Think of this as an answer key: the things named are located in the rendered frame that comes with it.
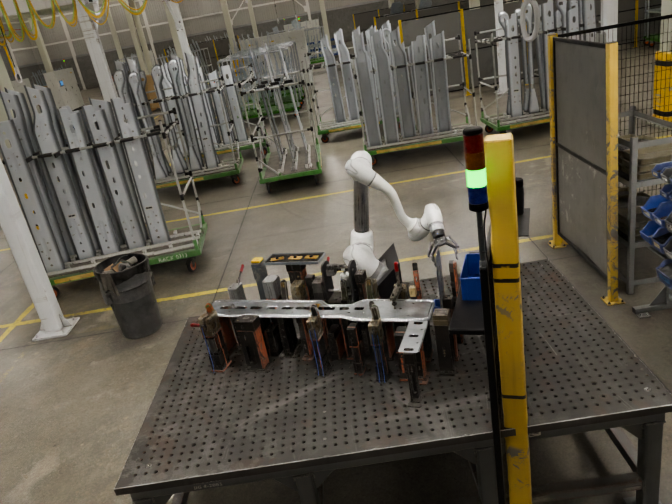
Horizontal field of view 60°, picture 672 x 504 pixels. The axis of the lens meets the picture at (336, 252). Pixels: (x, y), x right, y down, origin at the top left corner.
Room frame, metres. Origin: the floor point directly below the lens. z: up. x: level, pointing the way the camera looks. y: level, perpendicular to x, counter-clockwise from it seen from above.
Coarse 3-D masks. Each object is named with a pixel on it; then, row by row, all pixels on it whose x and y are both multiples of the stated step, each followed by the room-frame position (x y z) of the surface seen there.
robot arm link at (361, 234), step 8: (360, 152) 3.64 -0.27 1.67; (368, 160) 3.56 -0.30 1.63; (360, 184) 3.62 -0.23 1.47; (360, 192) 3.63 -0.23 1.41; (368, 192) 3.66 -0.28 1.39; (360, 200) 3.63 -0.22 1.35; (368, 200) 3.66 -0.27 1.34; (360, 208) 3.64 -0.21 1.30; (368, 208) 3.67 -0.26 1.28; (360, 216) 3.65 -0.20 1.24; (368, 216) 3.67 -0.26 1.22; (360, 224) 3.65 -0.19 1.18; (368, 224) 3.68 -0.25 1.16; (352, 232) 3.70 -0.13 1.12; (360, 232) 3.66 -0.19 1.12; (368, 232) 3.67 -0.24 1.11; (352, 240) 3.67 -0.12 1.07; (360, 240) 3.64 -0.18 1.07; (368, 240) 3.65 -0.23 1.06
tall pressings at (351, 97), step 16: (336, 32) 12.71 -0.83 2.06; (352, 32) 12.18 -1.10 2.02; (368, 32) 12.14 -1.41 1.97; (384, 32) 12.14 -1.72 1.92; (336, 80) 12.45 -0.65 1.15; (352, 80) 12.36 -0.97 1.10; (336, 96) 12.44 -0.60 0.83; (352, 96) 12.41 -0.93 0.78; (336, 112) 12.41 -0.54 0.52; (352, 112) 12.39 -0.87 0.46
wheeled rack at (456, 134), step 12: (432, 60) 9.67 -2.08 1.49; (360, 108) 9.48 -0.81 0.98; (396, 108) 10.31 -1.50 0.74; (444, 132) 9.68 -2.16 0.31; (456, 132) 9.47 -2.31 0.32; (384, 144) 9.58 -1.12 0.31; (396, 144) 9.53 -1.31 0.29; (408, 144) 9.44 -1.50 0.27; (420, 144) 9.37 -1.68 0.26; (432, 144) 9.35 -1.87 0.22; (372, 156) 9.53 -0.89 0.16
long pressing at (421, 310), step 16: (224, 304) 3.20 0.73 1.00; (240, 304) 3.16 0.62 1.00; (256, 304) 3.12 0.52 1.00; (272, 304) 3.08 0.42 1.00; (288, 304) 3.04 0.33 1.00; (304, 304) 3.01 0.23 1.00; (320, 304) 2.97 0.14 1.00; (336, 304) 2.93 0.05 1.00; (352, 304) 2.89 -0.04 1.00; (368, 304) 2.87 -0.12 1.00; (384, 304) 2.83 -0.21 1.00; (400, 304) 2.80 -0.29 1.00; (416, 304) 2.77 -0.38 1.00; (432, 304) 2.74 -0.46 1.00; (352, 320) 2.73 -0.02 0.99; (368, 320) 2.70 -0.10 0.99; (384, 320) 2.67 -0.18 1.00; (400, 320) 2.64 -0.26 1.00; (416, 320) 2.61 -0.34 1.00
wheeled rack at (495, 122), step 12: (492, 36) 9.49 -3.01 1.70; (516, 36) 9.82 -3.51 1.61; (492, 48) 9.50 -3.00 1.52; (480, 84) 10.42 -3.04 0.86; (480, 96) 10.42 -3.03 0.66; (540, 108) 10.08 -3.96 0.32; (480, 120) 10.46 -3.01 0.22; (492, 120) 9.85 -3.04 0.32; (504, 120) 9.82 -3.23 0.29; (516, 120) 9.58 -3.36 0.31; (528, 120) 9.55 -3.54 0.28; (540, 120) 9.47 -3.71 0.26; (504, 132) 9.56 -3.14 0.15
